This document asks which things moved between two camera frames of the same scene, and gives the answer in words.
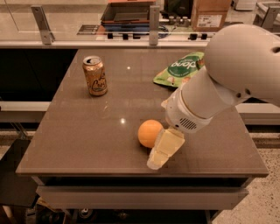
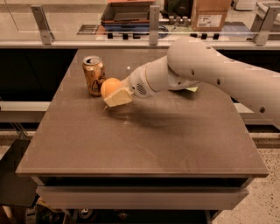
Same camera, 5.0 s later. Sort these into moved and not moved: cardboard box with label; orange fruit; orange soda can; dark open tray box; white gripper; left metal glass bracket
Moved: white gripper; orange fruit
Not moved: orange soda can; cardboard box with label; left metal glass bracket; dark open tray box
